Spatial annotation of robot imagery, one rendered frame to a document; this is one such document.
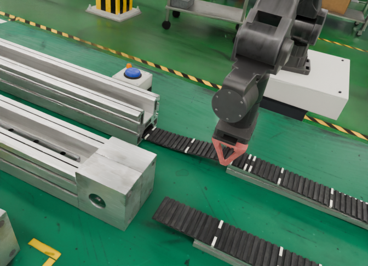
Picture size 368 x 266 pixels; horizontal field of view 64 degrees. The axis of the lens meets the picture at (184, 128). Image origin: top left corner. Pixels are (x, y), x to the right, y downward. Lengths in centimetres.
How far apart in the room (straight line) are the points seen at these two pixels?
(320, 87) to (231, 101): 53
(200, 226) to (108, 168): 17
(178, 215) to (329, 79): 67
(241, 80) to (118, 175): 24
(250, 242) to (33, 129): 44
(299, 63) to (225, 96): 55
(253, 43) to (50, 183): 41
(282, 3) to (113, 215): 42
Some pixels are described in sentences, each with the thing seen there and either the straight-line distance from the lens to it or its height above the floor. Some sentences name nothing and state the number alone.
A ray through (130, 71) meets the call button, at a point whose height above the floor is 85.
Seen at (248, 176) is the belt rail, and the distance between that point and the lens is 63.
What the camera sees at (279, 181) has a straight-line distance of 62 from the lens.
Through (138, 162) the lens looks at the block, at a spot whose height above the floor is 87.
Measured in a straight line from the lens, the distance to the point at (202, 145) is 66.
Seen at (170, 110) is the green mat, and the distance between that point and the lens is 78.
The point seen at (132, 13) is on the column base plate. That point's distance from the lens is 395.
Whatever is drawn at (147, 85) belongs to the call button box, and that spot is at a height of 82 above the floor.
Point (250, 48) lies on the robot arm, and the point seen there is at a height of 105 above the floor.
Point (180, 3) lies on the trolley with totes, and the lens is 355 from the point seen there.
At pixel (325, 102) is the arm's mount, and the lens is 94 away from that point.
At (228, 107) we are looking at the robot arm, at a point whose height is 98.
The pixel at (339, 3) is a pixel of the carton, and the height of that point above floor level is 35.
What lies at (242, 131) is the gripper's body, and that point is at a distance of 55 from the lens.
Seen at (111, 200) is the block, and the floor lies 85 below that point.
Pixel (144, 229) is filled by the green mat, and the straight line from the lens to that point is 53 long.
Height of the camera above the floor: 122
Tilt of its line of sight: 37 degrees down
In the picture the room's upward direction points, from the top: 10 degrees clockwise
